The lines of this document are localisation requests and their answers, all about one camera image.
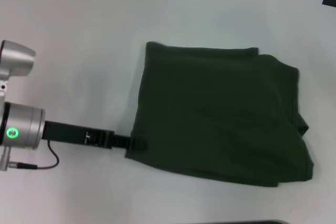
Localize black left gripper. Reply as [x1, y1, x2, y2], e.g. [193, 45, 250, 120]
[41, 120, 148, 152]

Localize dark green FREE! t-shirt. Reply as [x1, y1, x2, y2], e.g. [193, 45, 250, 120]
[123, 41, 315, 188]

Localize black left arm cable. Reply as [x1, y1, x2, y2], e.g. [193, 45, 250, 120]
[9, 140, 60, 170]

